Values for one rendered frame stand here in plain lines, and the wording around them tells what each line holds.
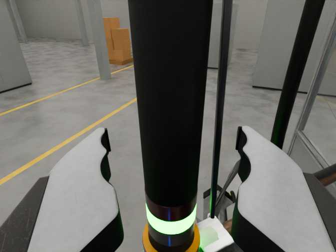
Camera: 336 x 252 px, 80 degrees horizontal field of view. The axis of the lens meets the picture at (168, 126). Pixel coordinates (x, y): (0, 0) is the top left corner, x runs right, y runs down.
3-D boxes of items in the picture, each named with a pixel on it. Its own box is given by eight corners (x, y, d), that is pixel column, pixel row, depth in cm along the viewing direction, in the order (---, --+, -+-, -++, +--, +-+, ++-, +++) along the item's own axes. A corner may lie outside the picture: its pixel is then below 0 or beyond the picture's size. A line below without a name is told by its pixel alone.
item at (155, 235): (180, 198, 17) (180, 187, 16) (203, 233, 14) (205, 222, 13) (141, 214, 15) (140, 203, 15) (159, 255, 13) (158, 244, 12)
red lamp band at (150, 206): (181, 174, 15) (181, 162, 15) (206, 208, 13) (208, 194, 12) (138, 189, 14) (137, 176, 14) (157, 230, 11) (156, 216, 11)
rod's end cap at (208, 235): (207, 233, 20) (209, 220, 19) (220, 252, 18) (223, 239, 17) (190, 242, 19) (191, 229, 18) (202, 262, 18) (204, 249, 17)
